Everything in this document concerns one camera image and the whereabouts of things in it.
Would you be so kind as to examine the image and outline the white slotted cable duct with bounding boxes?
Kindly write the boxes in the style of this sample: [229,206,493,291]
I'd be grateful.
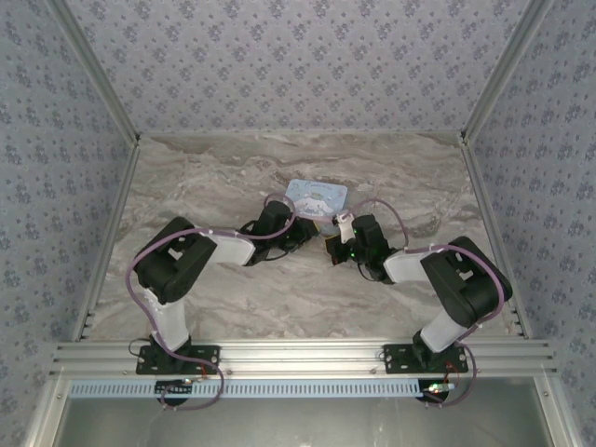
[68,377,426,400]

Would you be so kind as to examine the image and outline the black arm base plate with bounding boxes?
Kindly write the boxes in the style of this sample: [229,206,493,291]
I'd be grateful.
[134,343,222,375]
[381,343,469,375]

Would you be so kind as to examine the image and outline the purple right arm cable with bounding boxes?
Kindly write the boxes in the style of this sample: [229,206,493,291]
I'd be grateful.
[346,198,512,411]

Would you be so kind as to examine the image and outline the aluminium front mounting rail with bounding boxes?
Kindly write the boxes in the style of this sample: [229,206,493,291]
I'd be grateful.
[47,338,559,379]

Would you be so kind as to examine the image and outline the aluminium frame corner post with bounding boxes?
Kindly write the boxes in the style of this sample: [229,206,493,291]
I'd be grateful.
[458,0,558,143]
[45,0,142,143]

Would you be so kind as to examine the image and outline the small black circuit board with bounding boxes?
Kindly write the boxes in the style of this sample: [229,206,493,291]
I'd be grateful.
[418,379,460,402]
[155,379,195,401]

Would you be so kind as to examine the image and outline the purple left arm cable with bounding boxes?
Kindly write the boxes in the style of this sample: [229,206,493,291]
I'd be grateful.
[127,193,332,412]

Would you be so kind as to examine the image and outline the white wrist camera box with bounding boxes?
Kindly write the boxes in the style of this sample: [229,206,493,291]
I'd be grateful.
[334,210,359,245]

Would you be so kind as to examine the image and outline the blue cartoon mouse mat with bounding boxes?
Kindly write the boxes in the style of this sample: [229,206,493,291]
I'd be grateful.
[282,179,351,237]

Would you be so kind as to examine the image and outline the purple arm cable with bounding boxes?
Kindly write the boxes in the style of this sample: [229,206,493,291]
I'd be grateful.
[346,198,512,411]
[127,193,332,412]

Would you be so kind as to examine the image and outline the aluminium side rail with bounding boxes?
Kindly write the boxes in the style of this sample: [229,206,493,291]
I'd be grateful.
[457,133,533,340]
[69,138,142,345]

